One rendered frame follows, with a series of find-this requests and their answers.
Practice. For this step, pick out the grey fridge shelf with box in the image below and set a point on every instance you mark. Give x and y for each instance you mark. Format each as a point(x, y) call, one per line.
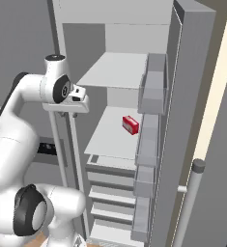
point(110, 138)

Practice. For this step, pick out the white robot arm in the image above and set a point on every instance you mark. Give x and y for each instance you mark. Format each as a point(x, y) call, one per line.
point(15, 144)

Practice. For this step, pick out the grey fridge cabinet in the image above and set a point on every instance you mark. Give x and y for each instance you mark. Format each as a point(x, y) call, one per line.
point(86, 41)

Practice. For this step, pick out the large grey fridge shelf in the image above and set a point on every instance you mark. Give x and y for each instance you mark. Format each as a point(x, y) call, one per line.
point(115, 70)

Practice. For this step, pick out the grey open fridge door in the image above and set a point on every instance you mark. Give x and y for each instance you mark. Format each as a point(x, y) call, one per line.
point(182, 96)

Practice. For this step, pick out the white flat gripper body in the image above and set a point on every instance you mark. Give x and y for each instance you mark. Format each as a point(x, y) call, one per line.
point(66, 106)

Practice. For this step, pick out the red box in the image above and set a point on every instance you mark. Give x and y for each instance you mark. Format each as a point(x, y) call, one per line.
point(130, 124)

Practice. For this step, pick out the tall clear door bin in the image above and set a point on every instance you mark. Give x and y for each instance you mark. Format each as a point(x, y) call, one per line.
point(153, 96)

